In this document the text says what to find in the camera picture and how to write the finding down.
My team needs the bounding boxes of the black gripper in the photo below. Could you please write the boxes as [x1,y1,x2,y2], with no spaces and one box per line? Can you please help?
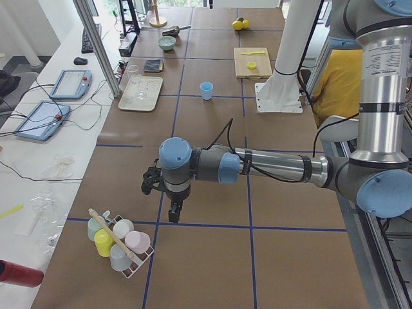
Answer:
[164,180,191,223]

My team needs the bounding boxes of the light blue cup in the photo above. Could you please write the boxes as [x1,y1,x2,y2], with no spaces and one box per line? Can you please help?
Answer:
[200,82,214,100]

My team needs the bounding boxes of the yellow lemon slice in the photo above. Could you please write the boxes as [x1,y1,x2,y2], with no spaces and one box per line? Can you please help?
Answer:
[247,62,258,70]

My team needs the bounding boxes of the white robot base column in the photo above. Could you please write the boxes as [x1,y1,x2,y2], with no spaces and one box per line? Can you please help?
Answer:
[255,0,323,113]

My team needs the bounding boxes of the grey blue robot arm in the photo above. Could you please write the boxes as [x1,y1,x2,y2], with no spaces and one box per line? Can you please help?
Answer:
[156,1,411,223]

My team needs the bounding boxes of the pink cup in rack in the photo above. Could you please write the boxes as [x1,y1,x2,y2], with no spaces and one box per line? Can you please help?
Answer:
[124,230,151,254]

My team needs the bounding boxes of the white cup in rack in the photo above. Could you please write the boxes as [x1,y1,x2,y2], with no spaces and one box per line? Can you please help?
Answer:
[113,219,134,239]

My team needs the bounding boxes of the grey cup in rack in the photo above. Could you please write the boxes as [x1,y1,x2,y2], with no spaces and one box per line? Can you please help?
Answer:
[109,244,132,272]

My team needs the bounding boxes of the yellow cup in rack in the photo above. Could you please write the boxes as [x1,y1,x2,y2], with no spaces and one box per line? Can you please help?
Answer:
[94,229,115,258]

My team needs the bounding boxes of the green cup in rack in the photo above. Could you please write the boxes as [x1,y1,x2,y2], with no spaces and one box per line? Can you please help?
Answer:
[87,218,102,241]

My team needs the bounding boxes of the beige bear tray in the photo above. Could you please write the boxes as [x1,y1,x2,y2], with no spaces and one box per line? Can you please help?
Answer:
[118,76,163,112]

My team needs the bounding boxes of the white gloves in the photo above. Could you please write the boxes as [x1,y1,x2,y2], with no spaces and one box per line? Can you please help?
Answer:
[41,153,75,180]

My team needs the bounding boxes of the clear plastic bag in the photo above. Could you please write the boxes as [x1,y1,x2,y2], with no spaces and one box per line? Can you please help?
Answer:
[30,191,66,260]

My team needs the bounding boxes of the clear wine glass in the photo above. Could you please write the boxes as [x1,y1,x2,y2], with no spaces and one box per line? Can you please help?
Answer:
[127,64,145,100]

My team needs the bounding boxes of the grey folded cloth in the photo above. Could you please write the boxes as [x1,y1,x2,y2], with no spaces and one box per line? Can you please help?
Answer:
[144,59,164,73]

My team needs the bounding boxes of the near blue teach pendant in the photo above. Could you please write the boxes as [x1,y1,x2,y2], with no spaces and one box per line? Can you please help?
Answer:
[14,100,71,141]

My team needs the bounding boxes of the blue teach pendant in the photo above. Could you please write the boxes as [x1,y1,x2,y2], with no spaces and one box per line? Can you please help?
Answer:
[14,100,71,141]
[49,70,92,100]

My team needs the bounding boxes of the far blue teach pendant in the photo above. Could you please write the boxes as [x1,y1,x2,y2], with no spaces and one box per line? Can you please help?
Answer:
[49,70,92,100]

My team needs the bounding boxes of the wooden cutting board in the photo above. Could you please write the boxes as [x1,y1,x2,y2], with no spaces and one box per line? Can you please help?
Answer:
[234,47,272,79]

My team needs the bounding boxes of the green bowl of ice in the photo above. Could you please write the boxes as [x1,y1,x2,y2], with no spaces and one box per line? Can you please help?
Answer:
[157,35,176,52]

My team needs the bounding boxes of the metal ice scoop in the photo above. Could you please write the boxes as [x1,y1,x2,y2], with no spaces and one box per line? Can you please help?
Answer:
[162,25,192,37]

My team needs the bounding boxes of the black computer mouse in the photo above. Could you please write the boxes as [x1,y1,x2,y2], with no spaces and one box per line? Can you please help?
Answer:
[73,57,88,66]

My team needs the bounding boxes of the yellow plastic knife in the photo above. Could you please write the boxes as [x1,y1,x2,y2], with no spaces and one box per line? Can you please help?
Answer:
[240,50,266,56]

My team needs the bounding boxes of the red cylinder bottle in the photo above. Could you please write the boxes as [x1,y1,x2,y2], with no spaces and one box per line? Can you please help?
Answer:
[1,260,44,288]

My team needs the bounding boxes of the black keyboard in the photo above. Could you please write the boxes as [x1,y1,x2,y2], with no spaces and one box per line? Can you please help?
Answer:
[81,23,102,54]

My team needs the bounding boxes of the wooden round stand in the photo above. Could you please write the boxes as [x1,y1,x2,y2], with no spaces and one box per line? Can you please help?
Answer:
[149,0,167,28]

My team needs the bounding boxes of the whole yellow lemons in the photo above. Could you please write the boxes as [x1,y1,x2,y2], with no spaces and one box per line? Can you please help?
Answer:
[232,17,249,31]

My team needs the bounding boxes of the person in yellow shirt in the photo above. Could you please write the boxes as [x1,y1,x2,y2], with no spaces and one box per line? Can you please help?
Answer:
[312,50,363,126]

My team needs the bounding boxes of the white wire cup rack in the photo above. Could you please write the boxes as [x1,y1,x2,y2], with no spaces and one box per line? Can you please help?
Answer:
[103,211,154,279]

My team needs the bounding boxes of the wooden rack handle rod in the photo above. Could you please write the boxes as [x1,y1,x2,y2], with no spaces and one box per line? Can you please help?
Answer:
[88,208,135,259]

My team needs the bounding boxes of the aluminium frame post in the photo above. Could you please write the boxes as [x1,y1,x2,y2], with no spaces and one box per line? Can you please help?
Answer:
[73,0,121,98]

